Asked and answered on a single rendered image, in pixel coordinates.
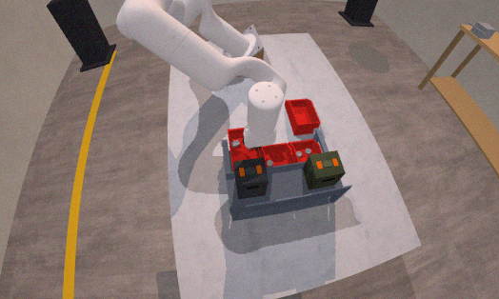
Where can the red bin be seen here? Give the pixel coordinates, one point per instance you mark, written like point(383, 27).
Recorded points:
point(305, 114)
point(240, 152)
point(279, 154)
point(301, 146)

